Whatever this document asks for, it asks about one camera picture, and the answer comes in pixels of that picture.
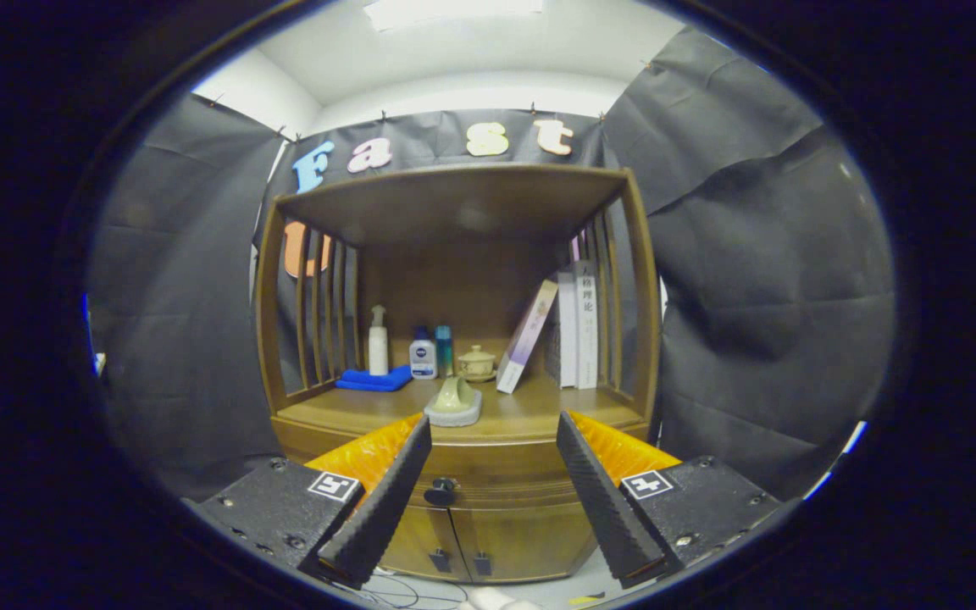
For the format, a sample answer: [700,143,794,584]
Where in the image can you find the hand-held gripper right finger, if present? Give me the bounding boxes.
[556,409,785,589]

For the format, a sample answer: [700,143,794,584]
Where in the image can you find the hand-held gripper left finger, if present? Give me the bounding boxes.
[186,413,433,590]

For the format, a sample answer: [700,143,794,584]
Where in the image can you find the brown wooden drawer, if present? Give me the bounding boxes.
[272,415,654,513]

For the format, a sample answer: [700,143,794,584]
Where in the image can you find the pale green ceramic ornament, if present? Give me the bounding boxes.
[424,376,484,428]

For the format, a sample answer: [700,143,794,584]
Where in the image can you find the wooden cabinet door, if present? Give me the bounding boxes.
[378,504,474,583]
[452,500,599,585]

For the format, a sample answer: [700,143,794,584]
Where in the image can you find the wooden countertop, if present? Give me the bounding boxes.
[272,356,650,446]

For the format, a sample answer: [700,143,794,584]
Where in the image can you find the brown wooden cabinet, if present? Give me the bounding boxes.
[252,163,663,585]

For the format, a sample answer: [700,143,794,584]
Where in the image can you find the blue folded cloth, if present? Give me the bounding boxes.
[335,365,414,393]

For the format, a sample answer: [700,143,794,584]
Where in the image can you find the white rounded object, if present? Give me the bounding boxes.
[458,586,544,610]

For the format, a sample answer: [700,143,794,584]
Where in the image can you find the white bottle with blue cap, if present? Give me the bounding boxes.
[408,326,439,380]

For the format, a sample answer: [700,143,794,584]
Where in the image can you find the white pump bottle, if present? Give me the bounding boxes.
[368,305,390,377]

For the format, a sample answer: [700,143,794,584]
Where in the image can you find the beige lidded teacup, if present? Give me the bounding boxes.
[457,344,497,383]

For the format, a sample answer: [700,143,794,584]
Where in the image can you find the white book with black lettering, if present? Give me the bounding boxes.
[574,258,601,391]

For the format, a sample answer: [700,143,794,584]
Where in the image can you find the white book with patterned cover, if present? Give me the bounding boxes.
[546,271,579,389]

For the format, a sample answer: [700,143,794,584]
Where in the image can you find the lilac book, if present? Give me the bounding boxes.
[496,280,559,395]

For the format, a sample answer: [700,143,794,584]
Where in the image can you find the black cables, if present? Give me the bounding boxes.
[344,568,468,610]

